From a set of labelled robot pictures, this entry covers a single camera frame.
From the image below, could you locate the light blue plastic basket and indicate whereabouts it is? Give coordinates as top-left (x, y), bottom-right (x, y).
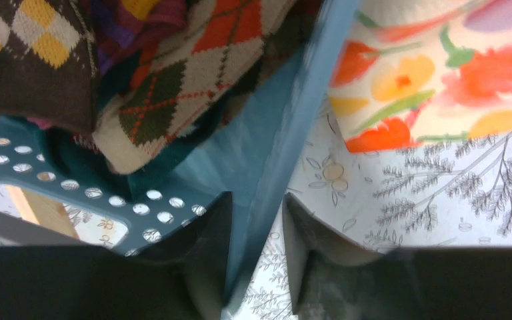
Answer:
top-left (0, 1), bottom-right (358, 314)

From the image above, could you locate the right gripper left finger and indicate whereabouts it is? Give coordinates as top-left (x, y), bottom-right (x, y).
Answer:
top-left (0, 192), bottom-right (233, 319)

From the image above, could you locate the floral patterned table mat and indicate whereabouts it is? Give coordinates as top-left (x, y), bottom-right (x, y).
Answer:
top-left (0, 101), bottom-right (512, 320)

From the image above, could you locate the floral orange cloth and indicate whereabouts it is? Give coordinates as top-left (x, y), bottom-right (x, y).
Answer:
top-left (327, 1), bottom-right (512, 153)

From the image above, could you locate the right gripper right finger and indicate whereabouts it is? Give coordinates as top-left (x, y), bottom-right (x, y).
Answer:
top-left (282, 195), bottom-right (512, 319)

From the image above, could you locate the cream orange argyle sock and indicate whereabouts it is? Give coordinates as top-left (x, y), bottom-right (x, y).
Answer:
top-left (93, 1), bottom-right (294, 175)

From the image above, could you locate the brown yellow argyle sock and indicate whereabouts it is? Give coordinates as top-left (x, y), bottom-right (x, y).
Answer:
top-left (0, 1), bottom-right (99, 133)

